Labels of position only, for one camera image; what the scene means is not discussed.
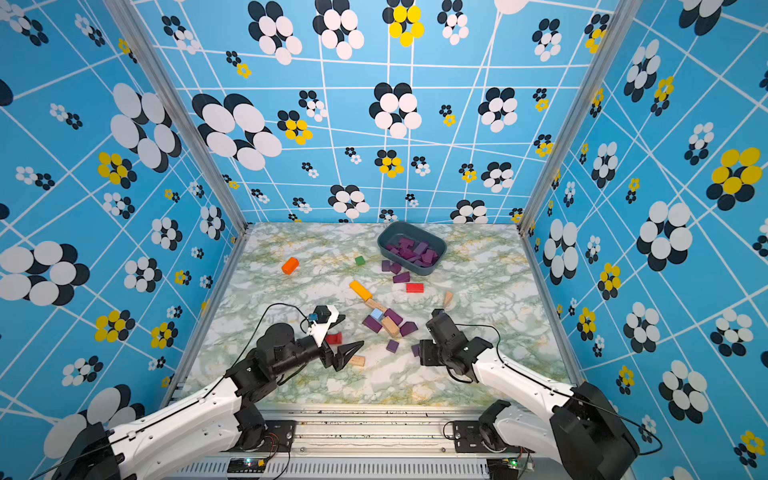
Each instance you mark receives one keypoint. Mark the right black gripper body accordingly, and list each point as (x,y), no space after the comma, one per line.
(432,354)

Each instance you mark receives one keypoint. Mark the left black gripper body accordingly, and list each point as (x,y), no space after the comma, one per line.
(307,351)

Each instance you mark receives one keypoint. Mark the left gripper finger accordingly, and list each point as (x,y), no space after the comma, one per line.
(345,353)
(319,332)

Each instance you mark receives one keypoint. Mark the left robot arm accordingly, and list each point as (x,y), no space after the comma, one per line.
(223,415)

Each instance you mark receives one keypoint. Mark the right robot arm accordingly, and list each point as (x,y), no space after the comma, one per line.
(573,425)

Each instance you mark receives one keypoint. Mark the purple wedge near bin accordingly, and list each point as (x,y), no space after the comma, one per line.
(404,277)

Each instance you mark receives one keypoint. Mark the dark teal storage bin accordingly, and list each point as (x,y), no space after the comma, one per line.
(414,248)

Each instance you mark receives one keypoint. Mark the natural wood brick front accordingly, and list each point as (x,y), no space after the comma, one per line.
(357,361)

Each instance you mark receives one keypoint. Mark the red arch brick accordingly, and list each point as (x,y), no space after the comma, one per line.
(334,339)

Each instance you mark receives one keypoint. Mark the purple slanted brick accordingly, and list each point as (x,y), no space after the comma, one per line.
(372,324)

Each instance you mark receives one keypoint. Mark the purple block right cluster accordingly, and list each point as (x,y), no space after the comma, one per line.
(407,328)

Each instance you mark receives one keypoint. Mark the natural wood wedge brick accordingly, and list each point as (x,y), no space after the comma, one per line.
(447,299)

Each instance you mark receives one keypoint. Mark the natural wood square brick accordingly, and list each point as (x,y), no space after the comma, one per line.
(390,326)

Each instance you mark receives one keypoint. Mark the engraved natural wood brick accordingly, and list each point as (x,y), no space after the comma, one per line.
(371,303)

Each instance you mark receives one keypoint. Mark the yellow long brick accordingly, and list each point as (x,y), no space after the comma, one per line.
(360,290)

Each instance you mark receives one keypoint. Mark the purple brick behind wood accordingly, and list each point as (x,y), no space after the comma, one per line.
(395,317)

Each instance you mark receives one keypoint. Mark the red flat brick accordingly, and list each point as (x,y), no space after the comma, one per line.
(415,288)

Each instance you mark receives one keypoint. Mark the orange brick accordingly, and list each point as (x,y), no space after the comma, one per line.
(290,266)

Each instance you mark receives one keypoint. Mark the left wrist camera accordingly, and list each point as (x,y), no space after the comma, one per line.
(324,315)

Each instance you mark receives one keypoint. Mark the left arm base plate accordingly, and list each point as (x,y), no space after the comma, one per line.
(274,436)

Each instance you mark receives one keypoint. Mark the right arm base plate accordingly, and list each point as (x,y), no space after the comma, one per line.
(467,438)

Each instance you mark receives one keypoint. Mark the aluminium front rail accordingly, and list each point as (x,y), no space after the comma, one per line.
(373,433)

